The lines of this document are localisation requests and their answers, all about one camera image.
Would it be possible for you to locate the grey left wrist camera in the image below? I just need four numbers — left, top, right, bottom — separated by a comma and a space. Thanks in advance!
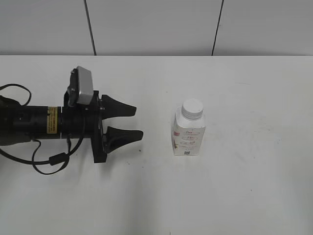
66, 66, 93, 107

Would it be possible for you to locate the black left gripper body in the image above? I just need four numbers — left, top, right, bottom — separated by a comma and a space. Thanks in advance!
60, 91, 107, 163

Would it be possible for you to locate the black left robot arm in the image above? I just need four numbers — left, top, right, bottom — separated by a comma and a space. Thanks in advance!
0, 91, 143, 163

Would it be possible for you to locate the white meinianda drink bottle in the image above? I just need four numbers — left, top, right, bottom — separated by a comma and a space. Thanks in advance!
172, 107, 206, 156

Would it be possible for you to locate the white bottle cap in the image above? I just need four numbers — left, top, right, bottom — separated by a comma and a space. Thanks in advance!
181, 98, 203, 120

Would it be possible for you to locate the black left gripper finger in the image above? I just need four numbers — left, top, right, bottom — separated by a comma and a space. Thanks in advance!
105, 127, 143, 154
101, 95, 136, 119

